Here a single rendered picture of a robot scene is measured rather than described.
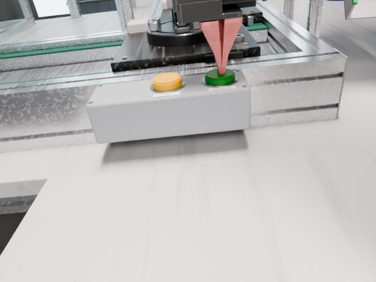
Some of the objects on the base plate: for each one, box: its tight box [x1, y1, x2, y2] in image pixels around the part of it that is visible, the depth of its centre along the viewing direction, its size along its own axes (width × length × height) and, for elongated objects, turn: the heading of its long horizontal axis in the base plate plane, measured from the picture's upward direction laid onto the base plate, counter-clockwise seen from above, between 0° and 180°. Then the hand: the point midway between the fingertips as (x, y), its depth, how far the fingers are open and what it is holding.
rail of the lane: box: [0, 48, 348, 153], centre depth 50 cm, size 6×89×11 cm, turn 100°
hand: (221, 66), depth 40 cm, fingers closed
